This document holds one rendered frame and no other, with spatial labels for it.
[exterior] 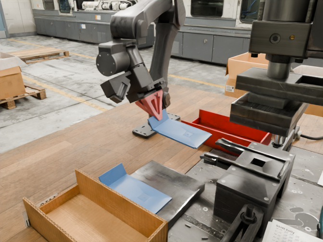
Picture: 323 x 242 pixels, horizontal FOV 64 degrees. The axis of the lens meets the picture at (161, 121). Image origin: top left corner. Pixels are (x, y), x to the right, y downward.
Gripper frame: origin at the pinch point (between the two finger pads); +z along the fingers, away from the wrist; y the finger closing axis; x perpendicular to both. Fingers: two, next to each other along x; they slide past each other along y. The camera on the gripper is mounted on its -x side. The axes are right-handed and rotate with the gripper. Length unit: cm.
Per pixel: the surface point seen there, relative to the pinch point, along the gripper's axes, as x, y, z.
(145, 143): 0.9, -11.9, 7.1
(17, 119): 47, -289, -34
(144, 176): -13.3, 1.2, 10.1
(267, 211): -10.7, 27.6, 19.4
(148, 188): -16.1, 4.9, 11.3
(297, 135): 33.1, 18.7, 25.6
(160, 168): -8.2, 1.5, 11.0
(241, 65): 209, -84, 19
